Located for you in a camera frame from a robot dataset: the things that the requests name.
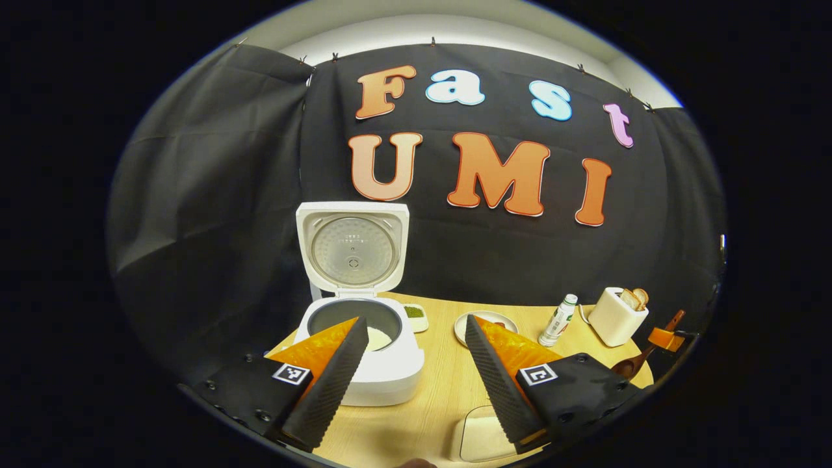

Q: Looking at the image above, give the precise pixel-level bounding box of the white rice cooker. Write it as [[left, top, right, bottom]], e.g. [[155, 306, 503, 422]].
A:
[[294, 201, 426, 408]]

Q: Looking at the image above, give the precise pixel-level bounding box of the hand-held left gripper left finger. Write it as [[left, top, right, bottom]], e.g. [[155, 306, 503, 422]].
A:
[[177, 316, 370, 454]]

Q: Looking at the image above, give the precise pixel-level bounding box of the black backdrop cloth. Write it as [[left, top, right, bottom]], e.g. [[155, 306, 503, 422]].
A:
[[107, 42, 727, 391]]

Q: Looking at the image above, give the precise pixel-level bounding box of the brown wooden spoon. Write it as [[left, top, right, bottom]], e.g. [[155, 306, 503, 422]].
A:
[[610, 309, 687, 382]]

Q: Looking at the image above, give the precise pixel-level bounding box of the white oval plate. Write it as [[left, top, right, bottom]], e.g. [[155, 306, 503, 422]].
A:
[[454, 310, 519, 348]]

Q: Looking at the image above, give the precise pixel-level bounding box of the white toaster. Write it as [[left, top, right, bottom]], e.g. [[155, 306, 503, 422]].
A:
[[587, 287, 650, 348]]

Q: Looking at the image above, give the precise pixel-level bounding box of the white bottle with green label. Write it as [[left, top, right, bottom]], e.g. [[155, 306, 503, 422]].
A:
[[538, 294, 579, 348]]

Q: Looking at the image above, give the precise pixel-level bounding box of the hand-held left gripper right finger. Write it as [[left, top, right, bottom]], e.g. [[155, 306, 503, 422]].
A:
[[464, 315, 651, 456]]

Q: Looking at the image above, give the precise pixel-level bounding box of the small divided condiment dish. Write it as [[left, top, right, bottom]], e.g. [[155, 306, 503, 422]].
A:
[[403, 304, 430, 334]]

